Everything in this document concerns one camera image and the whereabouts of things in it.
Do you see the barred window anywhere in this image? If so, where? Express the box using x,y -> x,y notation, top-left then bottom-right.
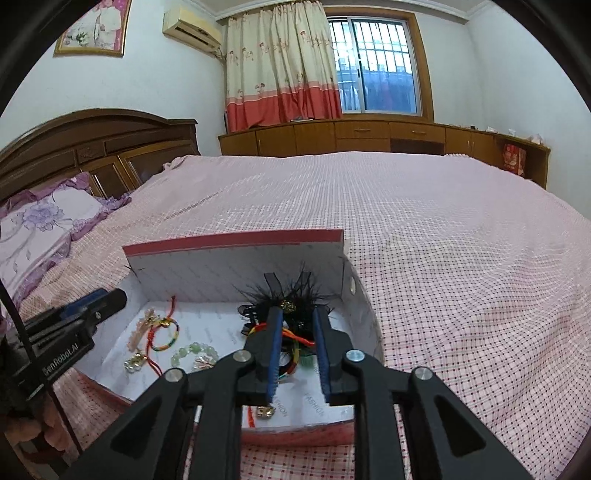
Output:
328,16 -> 422,116

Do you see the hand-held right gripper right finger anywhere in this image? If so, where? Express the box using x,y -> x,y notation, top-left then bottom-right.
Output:
313,305 -> 536,480

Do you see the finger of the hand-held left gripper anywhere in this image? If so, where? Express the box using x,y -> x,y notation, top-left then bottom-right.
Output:
90,289 -> 127,329
55,288 -> 108,319

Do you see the black feather hair clip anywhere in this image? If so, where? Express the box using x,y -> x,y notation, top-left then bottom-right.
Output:
233,263 -> 333,333

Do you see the red cardboard box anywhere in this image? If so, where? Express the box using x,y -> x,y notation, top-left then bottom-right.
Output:
74,229 -> 384,446

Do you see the red gift box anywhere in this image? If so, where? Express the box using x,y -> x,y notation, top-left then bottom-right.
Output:
502,144 -> 526,176

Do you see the multicoloured woven bracelet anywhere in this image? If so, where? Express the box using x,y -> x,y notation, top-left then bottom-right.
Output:
147,295 -> 181,370

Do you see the person's left hand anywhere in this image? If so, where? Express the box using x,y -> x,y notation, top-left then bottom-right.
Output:
4,401 -> 70,457

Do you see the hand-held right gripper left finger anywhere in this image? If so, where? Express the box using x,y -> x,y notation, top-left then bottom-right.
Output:
62,305 -> 284,480

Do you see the framed wall poster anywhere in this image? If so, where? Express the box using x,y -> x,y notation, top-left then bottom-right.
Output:
53,0 -> 132,58

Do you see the white air conditioner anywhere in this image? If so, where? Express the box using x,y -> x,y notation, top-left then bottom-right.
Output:
163,7 -> 223,51

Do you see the cream and red curtain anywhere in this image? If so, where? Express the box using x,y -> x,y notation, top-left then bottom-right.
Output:
224,2 -> 343,132

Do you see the long wooden cabinet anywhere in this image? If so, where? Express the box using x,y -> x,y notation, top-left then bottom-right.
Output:
218,119 -> 551,190

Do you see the purple floral pillow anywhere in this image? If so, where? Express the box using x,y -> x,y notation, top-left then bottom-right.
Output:
0,172 -> 132,301

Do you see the red yellow string bracelet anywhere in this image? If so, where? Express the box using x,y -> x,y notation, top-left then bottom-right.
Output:
240,323 -> 319,384

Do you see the pink checked bed sheet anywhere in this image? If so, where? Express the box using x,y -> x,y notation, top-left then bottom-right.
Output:
0,152 -> 591,480

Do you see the pink flower hair clip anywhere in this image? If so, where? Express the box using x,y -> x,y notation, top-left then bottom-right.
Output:
128,310 -> 160,352

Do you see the green bead bracelet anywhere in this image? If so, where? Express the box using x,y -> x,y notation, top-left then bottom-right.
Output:
172,342 -> 219,370

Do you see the gold charm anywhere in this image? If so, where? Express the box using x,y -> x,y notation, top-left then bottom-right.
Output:
247,404 -> 275,428

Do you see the wooden headboard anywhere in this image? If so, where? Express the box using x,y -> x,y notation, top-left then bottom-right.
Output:
0,108 -> 201,201

